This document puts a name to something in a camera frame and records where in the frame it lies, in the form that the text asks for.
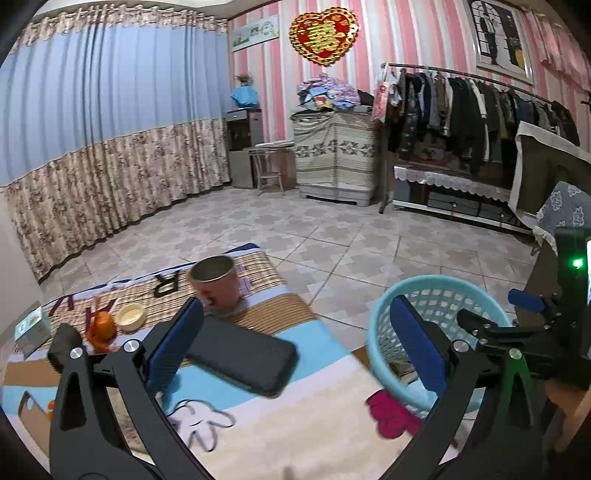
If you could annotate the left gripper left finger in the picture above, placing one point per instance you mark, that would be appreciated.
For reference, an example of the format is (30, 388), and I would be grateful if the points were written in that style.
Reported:
(86, 441)

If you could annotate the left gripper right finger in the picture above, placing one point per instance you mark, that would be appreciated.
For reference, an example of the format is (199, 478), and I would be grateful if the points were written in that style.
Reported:
(506, 440)

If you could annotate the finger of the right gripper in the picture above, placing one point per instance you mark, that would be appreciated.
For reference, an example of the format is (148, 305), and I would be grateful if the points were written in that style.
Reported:
(526, 301)

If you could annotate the light blue plastic basket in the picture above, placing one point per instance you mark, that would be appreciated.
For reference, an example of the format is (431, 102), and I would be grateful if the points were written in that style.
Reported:
(438, 299)

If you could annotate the blue patterned cloth cover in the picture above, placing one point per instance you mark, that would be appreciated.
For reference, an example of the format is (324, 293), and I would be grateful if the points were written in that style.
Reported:
(567, 206)

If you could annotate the black roll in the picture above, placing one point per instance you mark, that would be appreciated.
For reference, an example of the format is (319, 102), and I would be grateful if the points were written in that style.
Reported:
(65, 339)

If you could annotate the low tv stand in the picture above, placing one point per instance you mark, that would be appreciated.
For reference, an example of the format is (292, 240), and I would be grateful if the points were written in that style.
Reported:
(454, 195)

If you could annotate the small teal box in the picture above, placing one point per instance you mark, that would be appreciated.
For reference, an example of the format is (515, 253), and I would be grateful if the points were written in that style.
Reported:
(32, 331)

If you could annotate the small yellow bowl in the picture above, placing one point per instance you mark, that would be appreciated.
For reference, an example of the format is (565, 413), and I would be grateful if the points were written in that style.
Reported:
(130, 318)

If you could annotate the black rectangular case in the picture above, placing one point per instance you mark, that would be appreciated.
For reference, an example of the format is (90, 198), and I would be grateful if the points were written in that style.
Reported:
(256, 362)

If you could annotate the clothes rack with dark garments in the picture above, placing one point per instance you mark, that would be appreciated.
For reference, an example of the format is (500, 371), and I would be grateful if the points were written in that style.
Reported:
(463, 123)

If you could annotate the pink metal cup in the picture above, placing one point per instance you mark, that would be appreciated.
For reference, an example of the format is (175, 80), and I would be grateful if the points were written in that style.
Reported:
(215, 281)

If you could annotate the cloth covered cabinet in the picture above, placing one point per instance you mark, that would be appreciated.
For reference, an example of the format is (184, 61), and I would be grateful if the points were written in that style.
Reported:
(337, 156)

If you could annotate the small wooden stool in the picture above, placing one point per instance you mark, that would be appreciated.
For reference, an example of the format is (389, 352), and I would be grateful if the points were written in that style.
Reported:
(272, 165)

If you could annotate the pile of folded clothes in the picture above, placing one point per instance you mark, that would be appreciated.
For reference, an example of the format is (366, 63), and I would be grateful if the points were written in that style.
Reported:
(325, 92)

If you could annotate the blue and floral curtain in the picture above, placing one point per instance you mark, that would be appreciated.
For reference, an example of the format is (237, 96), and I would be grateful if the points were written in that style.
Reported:
(108, 114)

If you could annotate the water dispenser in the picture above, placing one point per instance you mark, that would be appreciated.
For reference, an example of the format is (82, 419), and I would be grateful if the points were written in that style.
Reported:
(245, 130)

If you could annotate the blue bag potted plant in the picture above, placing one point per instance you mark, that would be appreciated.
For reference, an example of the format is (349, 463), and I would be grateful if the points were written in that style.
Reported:
(244, 96)

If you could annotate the framed landscape picture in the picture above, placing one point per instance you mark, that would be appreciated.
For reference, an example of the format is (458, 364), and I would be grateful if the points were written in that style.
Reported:
(260, 31)

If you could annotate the framed wall poster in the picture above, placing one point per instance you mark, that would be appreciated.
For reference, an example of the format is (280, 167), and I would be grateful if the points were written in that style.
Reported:
(500, 42)

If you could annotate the red heart wall ornament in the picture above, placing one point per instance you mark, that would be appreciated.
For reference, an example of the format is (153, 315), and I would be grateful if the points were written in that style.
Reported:
(324, 37)

